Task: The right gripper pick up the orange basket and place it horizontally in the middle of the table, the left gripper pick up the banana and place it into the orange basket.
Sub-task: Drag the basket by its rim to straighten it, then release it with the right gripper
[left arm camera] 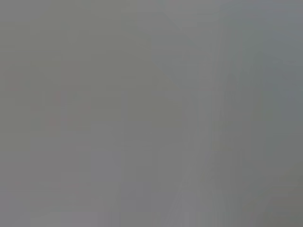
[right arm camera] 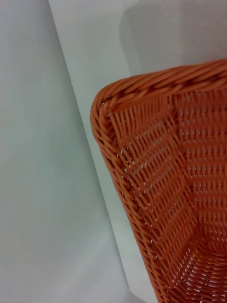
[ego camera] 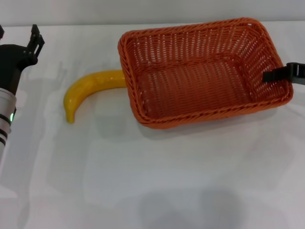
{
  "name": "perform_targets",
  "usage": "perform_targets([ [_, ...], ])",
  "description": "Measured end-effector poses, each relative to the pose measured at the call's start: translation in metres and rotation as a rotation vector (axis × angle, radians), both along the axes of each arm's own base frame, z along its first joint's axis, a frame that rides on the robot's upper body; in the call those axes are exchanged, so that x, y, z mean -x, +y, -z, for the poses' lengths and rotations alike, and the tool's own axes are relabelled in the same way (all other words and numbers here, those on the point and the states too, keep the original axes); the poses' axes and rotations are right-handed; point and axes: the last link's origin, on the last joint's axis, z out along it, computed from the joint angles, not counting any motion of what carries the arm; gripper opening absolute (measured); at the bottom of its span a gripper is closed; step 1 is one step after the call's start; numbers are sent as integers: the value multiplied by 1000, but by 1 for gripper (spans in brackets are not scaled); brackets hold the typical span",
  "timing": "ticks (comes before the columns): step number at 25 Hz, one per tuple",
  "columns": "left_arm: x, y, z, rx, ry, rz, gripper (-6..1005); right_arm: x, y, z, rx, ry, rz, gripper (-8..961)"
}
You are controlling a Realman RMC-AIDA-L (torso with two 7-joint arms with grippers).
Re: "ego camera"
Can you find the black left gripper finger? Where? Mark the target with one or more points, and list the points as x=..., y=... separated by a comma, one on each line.
x=35, y=43
x=1, y=32

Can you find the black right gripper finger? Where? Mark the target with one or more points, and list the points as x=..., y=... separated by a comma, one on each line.
x=283, y=75

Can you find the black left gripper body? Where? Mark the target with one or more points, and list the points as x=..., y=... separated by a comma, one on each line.
x=9, y=59

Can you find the yellow plastic banana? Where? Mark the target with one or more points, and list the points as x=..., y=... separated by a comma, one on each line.
x=78, y=93

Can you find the orange woven plastic basket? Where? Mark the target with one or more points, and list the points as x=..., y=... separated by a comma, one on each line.
x=190, y=90

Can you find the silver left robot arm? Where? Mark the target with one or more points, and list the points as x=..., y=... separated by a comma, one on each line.
x=4, y=107

